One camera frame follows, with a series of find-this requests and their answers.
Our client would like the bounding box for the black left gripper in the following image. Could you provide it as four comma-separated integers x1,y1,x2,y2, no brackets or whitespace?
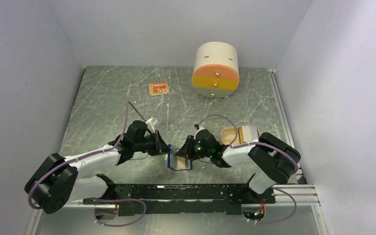
134,130,173,156

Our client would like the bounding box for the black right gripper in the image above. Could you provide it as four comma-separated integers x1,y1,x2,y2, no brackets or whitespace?
176,135,212,160

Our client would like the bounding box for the round pastel drawer cabinet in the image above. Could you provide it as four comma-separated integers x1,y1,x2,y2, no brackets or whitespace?
191,42,240,98

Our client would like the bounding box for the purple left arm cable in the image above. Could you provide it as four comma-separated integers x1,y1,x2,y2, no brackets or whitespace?
27,101,148,227

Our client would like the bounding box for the beige card tray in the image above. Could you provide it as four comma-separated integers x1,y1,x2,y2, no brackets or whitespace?
221,126,260,145

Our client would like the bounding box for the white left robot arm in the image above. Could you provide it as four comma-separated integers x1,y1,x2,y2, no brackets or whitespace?
24,120,172,214

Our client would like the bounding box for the blue card holder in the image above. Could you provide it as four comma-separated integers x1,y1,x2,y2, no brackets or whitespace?
167,144,192,171

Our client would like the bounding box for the beige credit card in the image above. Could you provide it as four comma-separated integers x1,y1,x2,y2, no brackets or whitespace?
172,156,191,170

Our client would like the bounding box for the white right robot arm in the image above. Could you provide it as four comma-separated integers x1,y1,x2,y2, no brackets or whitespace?
175,129,301,203

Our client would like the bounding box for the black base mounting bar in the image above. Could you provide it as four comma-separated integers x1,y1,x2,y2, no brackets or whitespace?
83,183,276,216

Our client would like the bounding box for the stack of credit cards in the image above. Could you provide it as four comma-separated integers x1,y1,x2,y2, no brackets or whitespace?
238,125,259,143

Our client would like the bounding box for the orange patterned card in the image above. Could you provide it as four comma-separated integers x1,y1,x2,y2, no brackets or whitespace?
148,81,169,95

